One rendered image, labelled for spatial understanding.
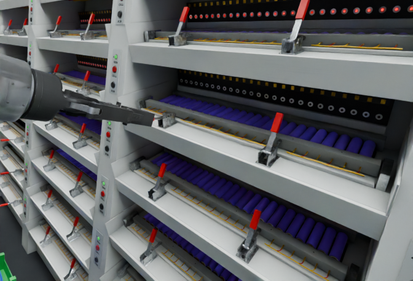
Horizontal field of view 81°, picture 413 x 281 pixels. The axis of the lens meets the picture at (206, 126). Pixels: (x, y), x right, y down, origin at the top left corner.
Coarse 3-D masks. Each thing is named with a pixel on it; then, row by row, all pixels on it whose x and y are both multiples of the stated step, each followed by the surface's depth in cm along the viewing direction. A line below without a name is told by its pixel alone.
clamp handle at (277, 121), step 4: (276, 116) 42; (280, 116) 42; (276, 120) 42; (280, 120) 42; (272, 124) 42; (276, 124) 42; (280, 124) 42; (272, 128) 42; (276, 128) 42; (272, 132) 42; (276, 132) 42; (272, 136) 42; (268, 140) 42; (272, 140) 42; (268, 144) 42; (272, 144) 42; (268, 148) 42
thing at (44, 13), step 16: (64, 0) 110; (48, 16) 106; (64, 16) 111; (32, 32) 106; (32, 64) 108; (48, 64) 111; (32, 128) 112; (32, 144) 114; (32, 176) 117; (32, 208) 120; (32, 240) 124
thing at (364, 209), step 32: (128, 96) 67; (160, 96) 75; (224, 96) 65; (128, 128) 66; (160, 128) 57; (192, 128) 56; (384, 128) 44; (224, 160) 46; (288, 160) 43; (320, 160) 42; (384, 160) 37; (288, 192) 39; (320, 192) 35; (352, 192) 35; (384, 192) 34; (352, 224) 34; (384, 224) 31
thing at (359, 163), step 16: (176, 112) 62; (192, 112) 59; (208, 128) 54; (224, 128) 53; (240, 128) 50; (256, 128) 49; (288, 144) 45; (304, 144) 43; (320, 144) 42; (336, 160) 40; (352, 160) 39; (368, 160) 37
